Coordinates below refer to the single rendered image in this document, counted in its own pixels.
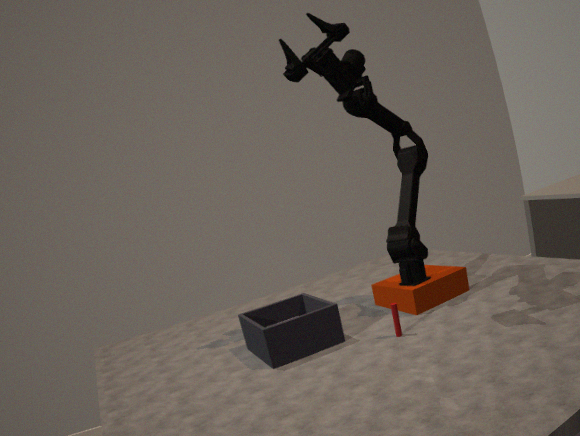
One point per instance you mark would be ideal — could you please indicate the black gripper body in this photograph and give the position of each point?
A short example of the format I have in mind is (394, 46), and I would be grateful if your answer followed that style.
(325, 61)

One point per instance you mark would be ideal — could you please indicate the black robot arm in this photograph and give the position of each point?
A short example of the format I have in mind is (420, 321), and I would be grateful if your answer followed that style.
(403, 242)

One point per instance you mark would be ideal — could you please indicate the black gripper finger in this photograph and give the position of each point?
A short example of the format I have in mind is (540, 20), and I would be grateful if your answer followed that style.
(325, 27)
(292, 60)

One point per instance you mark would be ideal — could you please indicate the dark red peg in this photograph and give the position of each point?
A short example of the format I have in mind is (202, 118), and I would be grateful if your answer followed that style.
(395, 315)

